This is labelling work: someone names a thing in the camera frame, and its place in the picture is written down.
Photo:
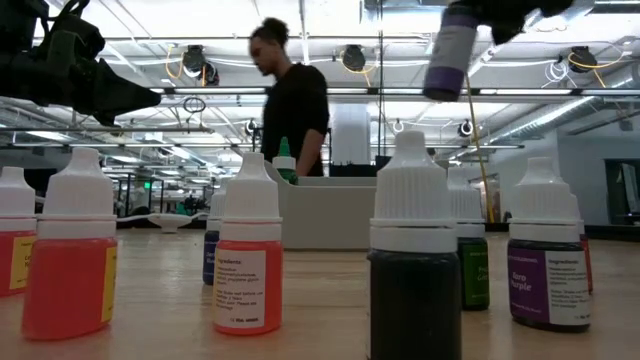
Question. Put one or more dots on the dark glass doorway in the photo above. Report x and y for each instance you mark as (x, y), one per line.
(620, 190)

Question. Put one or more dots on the person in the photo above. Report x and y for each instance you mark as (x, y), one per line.
(295, 110)

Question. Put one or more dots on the small green bottle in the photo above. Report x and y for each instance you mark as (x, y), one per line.
(475, 275)

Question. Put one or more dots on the large purple-capped bottle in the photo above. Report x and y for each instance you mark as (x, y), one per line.
(450, 55)

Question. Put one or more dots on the black flat screen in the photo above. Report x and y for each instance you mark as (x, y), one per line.
(360, 170)

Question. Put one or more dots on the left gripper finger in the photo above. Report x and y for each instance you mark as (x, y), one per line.
(112, 97)

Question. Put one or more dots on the small black bottle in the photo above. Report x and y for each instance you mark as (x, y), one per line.
(415, 300)

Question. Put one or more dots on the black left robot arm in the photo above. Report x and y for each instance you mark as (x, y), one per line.
(12, 75)

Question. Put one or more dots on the small orange-red bottle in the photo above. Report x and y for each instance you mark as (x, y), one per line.
(247, 200)

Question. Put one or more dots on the large green-capped bottle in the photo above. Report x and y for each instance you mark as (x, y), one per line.
(285, 165)

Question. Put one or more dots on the small purple bottle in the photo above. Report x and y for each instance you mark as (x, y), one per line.
(530, 290)

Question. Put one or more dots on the long linear light fixture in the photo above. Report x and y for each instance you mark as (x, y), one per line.
(225, 90)

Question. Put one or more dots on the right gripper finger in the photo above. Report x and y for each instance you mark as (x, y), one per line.
(505, 17)

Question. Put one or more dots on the white round pillar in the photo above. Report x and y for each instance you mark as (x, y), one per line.
(350, 135)

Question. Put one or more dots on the grey plastic tray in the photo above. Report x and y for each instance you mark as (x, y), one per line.
(325, 215)

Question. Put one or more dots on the small dark blue bottle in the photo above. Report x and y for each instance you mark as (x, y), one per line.
(210, 260)

